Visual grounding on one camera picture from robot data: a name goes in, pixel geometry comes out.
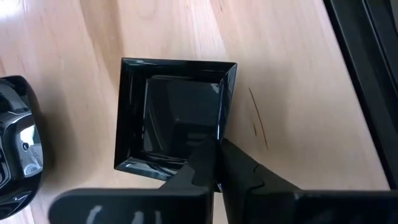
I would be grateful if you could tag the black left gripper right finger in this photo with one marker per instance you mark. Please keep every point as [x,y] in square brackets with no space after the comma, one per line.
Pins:
[255,196]

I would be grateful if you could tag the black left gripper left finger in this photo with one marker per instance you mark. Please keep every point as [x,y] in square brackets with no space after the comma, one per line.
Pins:
[192,193]

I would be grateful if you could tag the small square black plate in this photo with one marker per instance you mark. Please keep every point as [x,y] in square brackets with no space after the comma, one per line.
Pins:
[174,102]

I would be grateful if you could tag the rounded wavy black plate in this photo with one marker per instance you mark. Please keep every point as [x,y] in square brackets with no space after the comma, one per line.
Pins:
[18,149]

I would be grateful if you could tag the black metal table frame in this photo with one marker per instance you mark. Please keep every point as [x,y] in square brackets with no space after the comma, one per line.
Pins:
[367,77]

